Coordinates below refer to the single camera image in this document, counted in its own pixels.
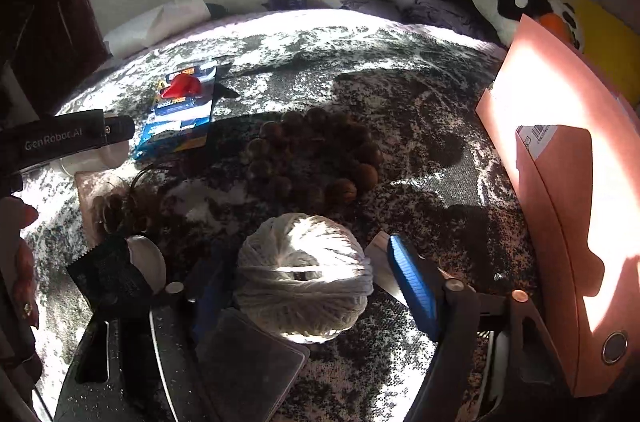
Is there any pink cardboard box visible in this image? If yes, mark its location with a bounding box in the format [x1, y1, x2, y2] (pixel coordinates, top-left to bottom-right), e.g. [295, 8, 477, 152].
[475, 13, 640, 398]

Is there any yellow pillow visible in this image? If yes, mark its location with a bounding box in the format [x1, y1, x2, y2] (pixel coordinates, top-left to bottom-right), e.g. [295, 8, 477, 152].
[570, 0, 640, 108]

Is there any brown wooden bead bracelet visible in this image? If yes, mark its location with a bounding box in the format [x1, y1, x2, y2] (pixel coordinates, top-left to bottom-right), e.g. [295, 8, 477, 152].
[240, 108, 385, 205]

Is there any dark grey clothing pile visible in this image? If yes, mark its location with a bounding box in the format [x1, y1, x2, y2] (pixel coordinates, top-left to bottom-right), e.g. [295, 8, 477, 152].
[340, 0, 503, 43]

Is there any blister pack with red item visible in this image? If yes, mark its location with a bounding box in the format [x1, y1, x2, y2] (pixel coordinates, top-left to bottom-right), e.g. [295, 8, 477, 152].
[134, 60, 221, 159]

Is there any white round disc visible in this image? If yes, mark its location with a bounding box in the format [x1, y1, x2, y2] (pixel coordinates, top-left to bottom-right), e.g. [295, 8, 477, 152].
[125, 235, 167, 295]

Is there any white twine ball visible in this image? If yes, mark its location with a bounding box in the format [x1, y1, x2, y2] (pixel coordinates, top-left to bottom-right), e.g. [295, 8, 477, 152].
[235, 212, 375, 344]

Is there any white smartphone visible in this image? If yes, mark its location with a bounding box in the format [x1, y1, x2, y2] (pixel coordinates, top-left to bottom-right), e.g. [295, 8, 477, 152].
[477, 327, 516, 410]

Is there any panda plush toy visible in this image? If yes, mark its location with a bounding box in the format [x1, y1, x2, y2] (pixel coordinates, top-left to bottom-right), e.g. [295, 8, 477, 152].
[552, 2, 587, 53]

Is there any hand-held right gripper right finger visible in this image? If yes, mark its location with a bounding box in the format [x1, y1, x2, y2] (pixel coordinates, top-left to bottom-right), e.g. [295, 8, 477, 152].
[389, 233, 556, 422]

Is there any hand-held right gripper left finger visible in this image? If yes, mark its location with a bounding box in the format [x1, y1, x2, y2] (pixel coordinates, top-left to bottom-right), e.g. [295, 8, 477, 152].
[54, 236, 221, 422]

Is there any clear box with blue contents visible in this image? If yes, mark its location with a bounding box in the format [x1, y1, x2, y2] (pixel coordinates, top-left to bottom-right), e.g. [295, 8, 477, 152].
[192, 247, 238, 338]

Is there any white ribbed cup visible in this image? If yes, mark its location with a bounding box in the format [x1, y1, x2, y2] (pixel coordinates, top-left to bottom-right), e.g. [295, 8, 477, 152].
[60, 141, 130, 175]

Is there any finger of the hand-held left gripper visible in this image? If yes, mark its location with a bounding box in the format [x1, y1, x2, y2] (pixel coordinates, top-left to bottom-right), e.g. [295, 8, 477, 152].
[102, 116, 136, 145]

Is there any person's left hand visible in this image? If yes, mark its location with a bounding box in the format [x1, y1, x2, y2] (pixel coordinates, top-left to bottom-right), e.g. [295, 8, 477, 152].
[0, 196, 43, 368]

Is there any black plush toy orange beak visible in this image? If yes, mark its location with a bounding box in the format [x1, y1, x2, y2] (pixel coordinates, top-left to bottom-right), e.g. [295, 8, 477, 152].
[497, 0, 576, 44]

